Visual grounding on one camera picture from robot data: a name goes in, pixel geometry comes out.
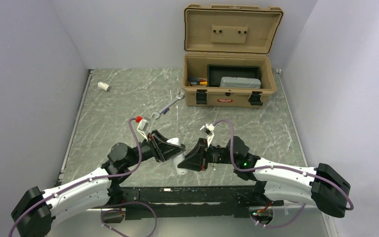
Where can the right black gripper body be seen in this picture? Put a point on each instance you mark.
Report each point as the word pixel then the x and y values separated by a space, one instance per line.
pixel 213 155

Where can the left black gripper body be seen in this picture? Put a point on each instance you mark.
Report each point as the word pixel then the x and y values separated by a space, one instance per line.
pixel 149 149

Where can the white remote control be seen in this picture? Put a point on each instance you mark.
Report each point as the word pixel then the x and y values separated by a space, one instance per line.
pixel 177 158

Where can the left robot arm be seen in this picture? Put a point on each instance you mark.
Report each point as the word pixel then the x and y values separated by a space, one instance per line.
pixel 39 210

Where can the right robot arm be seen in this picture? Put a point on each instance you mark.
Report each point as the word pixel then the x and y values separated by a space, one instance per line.
pixel 320 186

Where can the silver open-end wrench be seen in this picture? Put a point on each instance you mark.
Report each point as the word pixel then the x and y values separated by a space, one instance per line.
pixel 158 113

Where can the colourful tools in toolbox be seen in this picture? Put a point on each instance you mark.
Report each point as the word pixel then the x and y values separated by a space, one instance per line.
pixel 197 82

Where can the white plastic tube piece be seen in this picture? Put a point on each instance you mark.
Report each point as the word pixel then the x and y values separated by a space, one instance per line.
pixel 103 86

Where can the grey plastic case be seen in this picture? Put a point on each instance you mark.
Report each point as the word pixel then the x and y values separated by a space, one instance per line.
pixel 238 82

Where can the black tray in toolbox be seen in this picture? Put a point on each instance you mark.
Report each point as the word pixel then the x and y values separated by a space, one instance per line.
pixel 216 72

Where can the tan plastic toolbox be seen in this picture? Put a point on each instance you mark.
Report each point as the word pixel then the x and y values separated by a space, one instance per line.
pixel 229 35

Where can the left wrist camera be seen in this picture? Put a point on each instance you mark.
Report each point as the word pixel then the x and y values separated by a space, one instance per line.
pixel 143 124

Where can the aluminium frame rail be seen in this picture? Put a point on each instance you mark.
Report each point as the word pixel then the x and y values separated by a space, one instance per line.
pixel 84 196

